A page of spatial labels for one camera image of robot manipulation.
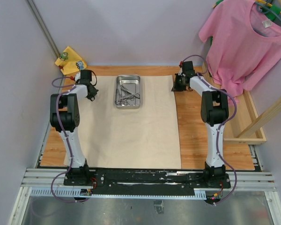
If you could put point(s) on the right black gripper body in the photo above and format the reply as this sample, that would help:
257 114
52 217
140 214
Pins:
182 74

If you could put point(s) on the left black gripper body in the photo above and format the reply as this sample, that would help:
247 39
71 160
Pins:
94 89

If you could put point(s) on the stainless steel tray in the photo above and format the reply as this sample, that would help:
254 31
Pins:
133 84

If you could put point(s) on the beige cloth wrap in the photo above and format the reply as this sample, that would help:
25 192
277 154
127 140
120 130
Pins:
145 138

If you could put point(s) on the steel surgical forceps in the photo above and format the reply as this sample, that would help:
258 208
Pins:
123 93

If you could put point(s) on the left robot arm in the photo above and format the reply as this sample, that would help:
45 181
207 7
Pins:
65 115

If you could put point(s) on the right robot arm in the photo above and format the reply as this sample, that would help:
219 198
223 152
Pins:
214 111

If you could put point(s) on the steel surgical scissors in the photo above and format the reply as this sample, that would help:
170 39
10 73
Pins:
126 103

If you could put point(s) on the yellow printed cloth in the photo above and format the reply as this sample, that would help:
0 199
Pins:
69 61

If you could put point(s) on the steel hemostat clamp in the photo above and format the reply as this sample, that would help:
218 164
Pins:
132 96

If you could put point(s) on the pink t-shirt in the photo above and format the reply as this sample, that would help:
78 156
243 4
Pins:
245 45

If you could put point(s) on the wooden pole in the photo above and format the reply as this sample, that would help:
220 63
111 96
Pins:
253 133

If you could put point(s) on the green clothes hanger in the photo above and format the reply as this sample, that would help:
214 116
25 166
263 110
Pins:
265 7

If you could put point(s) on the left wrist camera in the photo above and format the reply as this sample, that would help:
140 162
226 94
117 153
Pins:
76 77

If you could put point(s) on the wooden tray frame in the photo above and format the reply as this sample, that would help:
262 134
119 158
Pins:
241 120

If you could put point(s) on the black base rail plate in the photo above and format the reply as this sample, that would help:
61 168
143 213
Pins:
166 182

